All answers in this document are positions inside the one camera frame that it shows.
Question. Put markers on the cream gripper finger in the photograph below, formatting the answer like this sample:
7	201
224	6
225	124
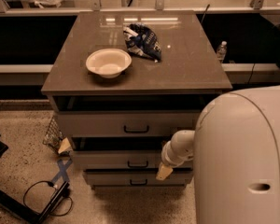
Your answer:
163	172

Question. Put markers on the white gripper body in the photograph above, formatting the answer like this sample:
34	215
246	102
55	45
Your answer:
168	158

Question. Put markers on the grey drawer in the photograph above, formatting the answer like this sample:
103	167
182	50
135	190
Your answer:
125	123
116	159
179	177

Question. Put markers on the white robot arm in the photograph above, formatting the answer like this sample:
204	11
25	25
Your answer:
235	150

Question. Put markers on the grey bottom drawer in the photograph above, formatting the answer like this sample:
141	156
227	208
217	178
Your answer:
179	177

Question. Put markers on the grey top drawer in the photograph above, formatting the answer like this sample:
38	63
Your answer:
125	123

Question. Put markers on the grey drawer cabinet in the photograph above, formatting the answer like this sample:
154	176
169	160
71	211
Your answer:
187	78

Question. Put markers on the clear water bottle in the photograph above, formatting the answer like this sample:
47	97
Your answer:
221	51

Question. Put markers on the white paper bowl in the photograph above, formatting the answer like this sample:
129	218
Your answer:
108	63

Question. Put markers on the blue chip bag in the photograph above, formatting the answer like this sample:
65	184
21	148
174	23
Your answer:
142	41

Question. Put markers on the black stand leg left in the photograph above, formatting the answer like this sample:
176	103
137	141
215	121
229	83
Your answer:
29	215

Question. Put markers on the wire mesh basket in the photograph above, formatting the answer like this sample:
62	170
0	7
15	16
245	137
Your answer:
55	139

